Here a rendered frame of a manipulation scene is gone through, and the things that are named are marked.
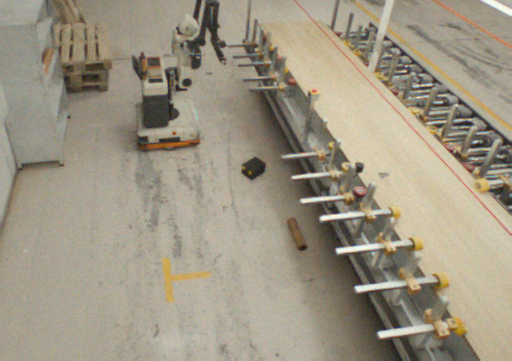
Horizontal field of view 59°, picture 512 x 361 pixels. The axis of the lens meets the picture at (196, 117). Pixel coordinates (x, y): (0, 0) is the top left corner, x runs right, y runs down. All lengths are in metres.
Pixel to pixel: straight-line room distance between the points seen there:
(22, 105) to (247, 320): 2.68
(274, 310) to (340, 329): 0.47
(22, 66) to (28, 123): 0.61
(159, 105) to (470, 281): 2.95
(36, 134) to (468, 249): 3.63
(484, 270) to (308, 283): 1.29
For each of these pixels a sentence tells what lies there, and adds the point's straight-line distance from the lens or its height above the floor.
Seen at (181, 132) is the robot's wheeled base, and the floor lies 0.24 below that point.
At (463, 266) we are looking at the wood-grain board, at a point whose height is 0.90.
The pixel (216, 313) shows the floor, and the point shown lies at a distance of 3.56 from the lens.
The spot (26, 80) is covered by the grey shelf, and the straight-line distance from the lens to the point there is 4.25.
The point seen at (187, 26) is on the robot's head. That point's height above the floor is 1.34.
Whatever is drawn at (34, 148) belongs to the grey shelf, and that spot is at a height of 0.26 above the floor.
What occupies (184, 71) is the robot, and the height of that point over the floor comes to 0.86.
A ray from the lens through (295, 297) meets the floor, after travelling 3.72.
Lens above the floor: 3.04
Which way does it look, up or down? 35 degrees down
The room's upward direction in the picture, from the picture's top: 1 degrees clockwise
